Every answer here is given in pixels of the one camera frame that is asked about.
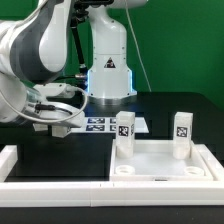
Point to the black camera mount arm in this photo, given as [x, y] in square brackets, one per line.
[78, 43]

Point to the white U-shaped obstacle fence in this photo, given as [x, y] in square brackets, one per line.
[96, 194]

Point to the white fiducial tag sheet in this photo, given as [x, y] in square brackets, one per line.
[107, 125]

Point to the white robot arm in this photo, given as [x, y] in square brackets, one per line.
[33, 52]

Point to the white square table top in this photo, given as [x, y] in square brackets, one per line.
[153, 160]

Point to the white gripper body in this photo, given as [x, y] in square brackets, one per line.
[58, 113]

